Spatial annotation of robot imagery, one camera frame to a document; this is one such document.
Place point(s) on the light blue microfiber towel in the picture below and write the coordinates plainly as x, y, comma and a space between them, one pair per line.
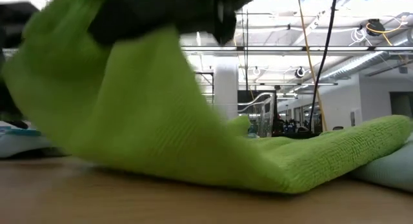
19, 141
390, 169
253, 130

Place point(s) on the white square column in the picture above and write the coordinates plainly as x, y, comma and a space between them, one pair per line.
226, 88

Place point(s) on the overhead LED light bar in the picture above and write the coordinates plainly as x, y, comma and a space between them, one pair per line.
290, 48

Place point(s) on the black background frame stand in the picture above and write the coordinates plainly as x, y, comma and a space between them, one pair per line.
212, 85

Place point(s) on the dark wall window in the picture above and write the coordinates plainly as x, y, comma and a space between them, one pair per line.
401, 104

